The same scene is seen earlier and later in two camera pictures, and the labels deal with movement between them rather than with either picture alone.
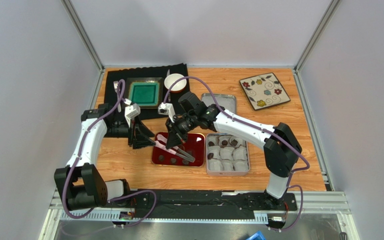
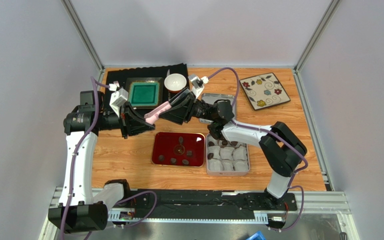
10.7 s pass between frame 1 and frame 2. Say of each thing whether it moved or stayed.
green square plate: stayed
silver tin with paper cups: stayed
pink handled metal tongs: moved
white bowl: stayed
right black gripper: moved
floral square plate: stayed
